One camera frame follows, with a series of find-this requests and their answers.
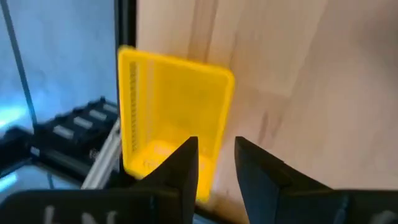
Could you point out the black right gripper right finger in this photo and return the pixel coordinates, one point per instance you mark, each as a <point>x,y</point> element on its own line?
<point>270,193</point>

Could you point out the yellow plastic basket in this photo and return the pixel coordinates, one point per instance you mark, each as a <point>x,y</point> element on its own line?
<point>180,102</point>

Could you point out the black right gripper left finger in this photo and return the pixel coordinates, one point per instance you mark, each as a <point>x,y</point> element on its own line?
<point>174,189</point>

